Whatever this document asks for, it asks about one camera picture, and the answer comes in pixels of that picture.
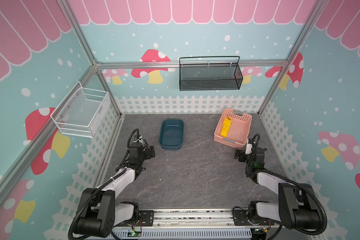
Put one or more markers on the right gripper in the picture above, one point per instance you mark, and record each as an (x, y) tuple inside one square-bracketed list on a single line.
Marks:
[(240, 154)]

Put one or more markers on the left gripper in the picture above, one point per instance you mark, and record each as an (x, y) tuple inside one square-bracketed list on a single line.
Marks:
[(149, 156)]

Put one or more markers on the dark teal plastic tub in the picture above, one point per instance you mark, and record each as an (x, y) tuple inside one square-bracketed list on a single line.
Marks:
[(172, 134)]

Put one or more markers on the yellow paper napkin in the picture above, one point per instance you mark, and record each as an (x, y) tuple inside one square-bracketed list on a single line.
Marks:
[(225, 127)]

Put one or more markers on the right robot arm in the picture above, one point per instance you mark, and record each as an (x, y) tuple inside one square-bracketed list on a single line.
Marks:
[(298, 208)]

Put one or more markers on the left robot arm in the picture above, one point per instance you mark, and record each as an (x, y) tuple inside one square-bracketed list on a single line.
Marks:
[(97, 212)]

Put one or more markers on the pink perforated plastic basket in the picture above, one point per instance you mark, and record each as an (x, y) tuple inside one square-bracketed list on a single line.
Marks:
[(239, 129)]

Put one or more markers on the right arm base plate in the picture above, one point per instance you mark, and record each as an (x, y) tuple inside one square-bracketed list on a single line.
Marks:
[(241, 217)]

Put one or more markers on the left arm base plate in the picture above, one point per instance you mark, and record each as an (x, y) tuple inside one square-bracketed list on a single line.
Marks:
[(144, 218)]

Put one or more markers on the aluminium front rail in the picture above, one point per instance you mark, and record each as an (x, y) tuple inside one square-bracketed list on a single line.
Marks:
[(192, 218)]

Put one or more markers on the white wire mesh basket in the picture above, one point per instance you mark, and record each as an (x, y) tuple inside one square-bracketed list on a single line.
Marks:
[(81, 112)]

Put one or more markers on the black wire mesh basket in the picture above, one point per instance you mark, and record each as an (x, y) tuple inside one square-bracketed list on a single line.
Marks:
[(215, 73)]

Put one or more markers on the white slotted cable duct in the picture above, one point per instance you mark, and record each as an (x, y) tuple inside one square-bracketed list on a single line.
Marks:
[(184, 234)]

